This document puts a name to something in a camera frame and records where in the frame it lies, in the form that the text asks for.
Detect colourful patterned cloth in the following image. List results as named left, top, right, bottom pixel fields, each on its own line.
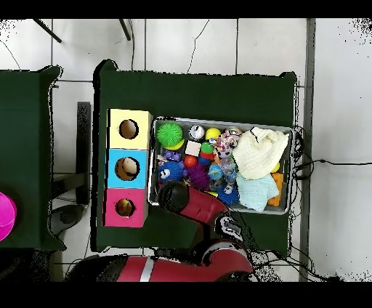
left=211, top=128, right=240, bottom=159

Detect black tripod leg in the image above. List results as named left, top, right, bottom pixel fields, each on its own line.
left=118, top=18, right=132, bottom=41
left=33, top=18, right=62, bottom=44

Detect blue spiky ball with eyes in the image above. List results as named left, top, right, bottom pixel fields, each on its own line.
left=217, top=183, right=240, bottom=207

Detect shallow wire mesh bin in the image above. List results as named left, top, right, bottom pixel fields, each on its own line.
left=147, top=118, right=294, bottom=216

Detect small silver can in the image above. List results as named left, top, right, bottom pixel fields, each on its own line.
left=188, top=124, right=206, bottom=142

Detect wooden box three holes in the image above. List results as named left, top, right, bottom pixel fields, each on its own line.
left=104, top=108, right=154, bottom=229

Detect pale wooden cube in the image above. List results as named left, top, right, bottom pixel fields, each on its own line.
left=185, top=140, right=203, bottom=158

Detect mint green cloth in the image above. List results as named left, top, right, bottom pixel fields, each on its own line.
left=235, top=173, right=280, bottom=213

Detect dark green side table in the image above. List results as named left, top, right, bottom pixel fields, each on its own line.
left=0, top=65, right=65, bottom=251

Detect plain green spiky ball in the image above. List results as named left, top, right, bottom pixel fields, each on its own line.
left=156, top=121, right=185, bottom=151

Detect pale yellow cloth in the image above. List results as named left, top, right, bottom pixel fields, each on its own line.
left=232, top=127, right=291, bottom=181

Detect black flat panel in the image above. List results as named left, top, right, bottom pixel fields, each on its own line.
left=76, top=101, right=92, bottom=206

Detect blue globe ball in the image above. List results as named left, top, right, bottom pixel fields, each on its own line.
left=208, top=164, right=225, bottom=181

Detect yellow ball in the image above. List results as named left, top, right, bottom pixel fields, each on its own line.
left=205, top=127, right=222, bottom=141

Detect magenta round disc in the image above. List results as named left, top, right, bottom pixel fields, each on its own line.
left=0, top=192, right=17, bottom=242

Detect dark blue spiky ball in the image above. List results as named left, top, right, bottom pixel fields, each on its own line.
left=158, top=161, right=186, bottom=184

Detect orange plastic block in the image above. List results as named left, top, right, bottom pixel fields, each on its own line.
left=267, top=171, right=286, bottom=208

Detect purple spiky toy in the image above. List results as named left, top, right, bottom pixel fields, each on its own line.
left=187, top=163, right=211, bottom=192

